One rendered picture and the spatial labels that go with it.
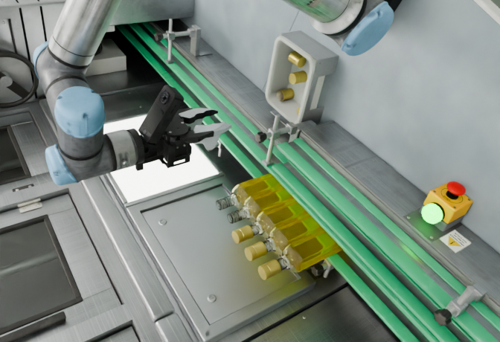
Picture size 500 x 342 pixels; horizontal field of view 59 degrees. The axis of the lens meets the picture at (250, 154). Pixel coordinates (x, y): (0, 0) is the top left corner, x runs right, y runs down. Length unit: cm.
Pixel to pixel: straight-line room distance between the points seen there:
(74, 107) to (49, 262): 64
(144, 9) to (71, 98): 110
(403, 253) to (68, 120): 71
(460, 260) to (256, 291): 49
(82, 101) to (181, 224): 63
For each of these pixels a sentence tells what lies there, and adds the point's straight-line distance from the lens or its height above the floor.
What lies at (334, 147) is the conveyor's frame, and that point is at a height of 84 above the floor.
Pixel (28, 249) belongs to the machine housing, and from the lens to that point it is 135.
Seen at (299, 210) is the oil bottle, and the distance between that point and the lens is 118.
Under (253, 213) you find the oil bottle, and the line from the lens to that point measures 116.
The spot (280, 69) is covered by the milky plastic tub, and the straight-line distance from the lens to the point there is 138.
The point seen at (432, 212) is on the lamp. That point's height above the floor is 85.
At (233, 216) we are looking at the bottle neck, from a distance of 115.
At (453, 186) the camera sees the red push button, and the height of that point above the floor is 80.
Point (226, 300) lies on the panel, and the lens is 116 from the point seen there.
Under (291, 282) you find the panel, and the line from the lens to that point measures 122.
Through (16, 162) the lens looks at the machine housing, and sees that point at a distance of 163.
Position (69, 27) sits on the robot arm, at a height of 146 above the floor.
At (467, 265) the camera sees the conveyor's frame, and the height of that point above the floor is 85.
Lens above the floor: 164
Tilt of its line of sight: 30 degrees down
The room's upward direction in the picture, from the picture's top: 107 degrees counter-clockwise
